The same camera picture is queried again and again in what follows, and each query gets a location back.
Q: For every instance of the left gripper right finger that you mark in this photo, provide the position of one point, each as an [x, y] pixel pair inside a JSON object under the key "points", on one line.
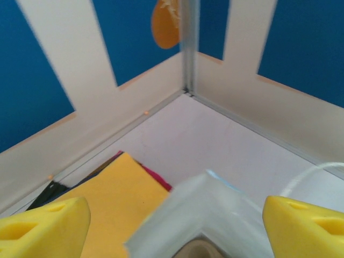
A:
{"points": [[309, 236]]}

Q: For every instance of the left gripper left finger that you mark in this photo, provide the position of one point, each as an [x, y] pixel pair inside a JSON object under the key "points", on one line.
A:
{"points": [[40, 236]]}

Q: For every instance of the white paper takeout bag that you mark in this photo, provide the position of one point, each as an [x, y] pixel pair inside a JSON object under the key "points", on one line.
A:
{"points": [[204, 204]]}

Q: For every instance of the brown pulp cup carrier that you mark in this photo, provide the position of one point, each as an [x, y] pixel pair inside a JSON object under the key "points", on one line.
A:
{"points": [[199, 250]]}

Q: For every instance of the black metal plate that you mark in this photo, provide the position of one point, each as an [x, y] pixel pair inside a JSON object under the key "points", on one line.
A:
{"points": [[51, 192]]}

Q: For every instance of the yellow napkin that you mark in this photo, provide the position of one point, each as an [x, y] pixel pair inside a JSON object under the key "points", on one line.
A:
{"points": [[121, 201]]}

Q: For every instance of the red napkin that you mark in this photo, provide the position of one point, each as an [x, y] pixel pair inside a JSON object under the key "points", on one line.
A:
{"points": [[161, 182]]}

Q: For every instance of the aluminium side rail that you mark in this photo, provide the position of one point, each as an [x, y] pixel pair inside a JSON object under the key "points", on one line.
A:
{"points": [[255, 128]]}

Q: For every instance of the aluminium back rail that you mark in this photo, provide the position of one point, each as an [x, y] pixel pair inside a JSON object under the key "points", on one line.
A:
{"points": [[121, 135]]}

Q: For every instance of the aluminium frame post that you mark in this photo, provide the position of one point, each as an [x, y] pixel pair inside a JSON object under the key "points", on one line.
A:
{"points": [[189, 48]]}

